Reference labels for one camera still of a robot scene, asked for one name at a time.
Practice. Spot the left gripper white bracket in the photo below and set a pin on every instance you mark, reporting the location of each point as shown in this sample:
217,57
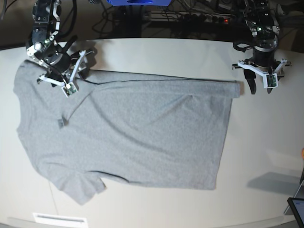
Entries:
270,77

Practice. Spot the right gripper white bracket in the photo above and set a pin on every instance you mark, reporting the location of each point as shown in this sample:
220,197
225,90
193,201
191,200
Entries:
78,68

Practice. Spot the grey T-shirt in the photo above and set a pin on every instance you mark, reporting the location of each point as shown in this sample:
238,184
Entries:
145,130

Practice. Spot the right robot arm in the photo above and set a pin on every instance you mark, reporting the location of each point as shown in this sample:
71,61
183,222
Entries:
62,69

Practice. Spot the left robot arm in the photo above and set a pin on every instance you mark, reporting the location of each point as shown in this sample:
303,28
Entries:
265,31

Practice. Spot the power strip with red light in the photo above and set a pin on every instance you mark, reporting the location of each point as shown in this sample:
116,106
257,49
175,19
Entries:
214,19

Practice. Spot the white label strip on table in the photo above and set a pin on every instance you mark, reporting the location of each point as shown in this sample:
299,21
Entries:
52,219

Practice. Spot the tablet with black frame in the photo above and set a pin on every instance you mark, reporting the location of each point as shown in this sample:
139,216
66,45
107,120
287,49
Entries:
297,207

